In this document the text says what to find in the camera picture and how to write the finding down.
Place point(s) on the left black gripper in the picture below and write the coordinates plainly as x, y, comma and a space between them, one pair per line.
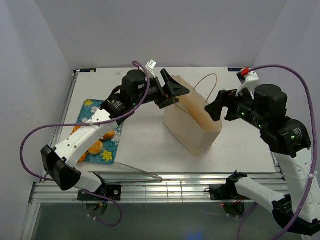
163, 100

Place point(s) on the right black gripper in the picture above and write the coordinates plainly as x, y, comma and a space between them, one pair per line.
214, 108

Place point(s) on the brown paper bag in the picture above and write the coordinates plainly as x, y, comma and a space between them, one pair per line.
189, 122

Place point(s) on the metal serving tongs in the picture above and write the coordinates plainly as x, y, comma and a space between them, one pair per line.
152, 177

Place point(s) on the teal patterned tray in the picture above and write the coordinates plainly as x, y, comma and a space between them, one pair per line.
110, 147

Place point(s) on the small round scored roll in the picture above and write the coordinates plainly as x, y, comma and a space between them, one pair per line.
96, 148

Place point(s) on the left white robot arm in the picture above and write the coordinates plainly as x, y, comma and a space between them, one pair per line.
60, 161

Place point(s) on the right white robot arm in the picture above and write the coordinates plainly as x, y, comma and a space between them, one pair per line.
289, 142

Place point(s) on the oval split bread loaf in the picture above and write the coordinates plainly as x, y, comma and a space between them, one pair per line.
109, 135

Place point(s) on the long braided orange bread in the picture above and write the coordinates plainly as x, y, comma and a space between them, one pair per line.
83, 157

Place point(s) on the right blue table label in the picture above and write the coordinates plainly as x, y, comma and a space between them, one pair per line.
234, 69

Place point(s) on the blue table label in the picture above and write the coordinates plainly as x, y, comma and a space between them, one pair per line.
87, 70
234, 69

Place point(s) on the left blue table label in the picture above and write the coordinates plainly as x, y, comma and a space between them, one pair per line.
87, 70

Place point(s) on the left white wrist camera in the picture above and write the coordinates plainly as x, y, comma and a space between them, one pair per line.
150, 66

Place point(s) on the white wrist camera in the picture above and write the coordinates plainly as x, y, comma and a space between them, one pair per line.
248, 79
150, 66

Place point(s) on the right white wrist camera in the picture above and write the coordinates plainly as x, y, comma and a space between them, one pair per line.
248, 79

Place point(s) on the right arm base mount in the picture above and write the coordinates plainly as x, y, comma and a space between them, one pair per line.
220, 191

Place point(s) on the aluminium frame rail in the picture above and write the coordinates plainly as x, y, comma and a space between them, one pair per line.
139, 189

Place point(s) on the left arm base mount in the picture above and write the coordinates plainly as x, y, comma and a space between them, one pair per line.
112, 191

